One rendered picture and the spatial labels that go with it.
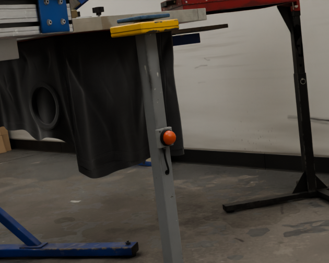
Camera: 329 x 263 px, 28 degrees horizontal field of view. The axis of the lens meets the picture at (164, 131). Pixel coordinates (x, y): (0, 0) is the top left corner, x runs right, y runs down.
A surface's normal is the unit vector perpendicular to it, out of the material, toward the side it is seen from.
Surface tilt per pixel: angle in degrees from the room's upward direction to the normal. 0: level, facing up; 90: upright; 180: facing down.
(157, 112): 90
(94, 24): 90
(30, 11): 90
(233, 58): 90
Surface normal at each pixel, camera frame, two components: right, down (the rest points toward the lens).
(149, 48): 0.66, 0.02
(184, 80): -0.74, 0.18
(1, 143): 0.60, -0.28
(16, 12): 0.85, -0.04
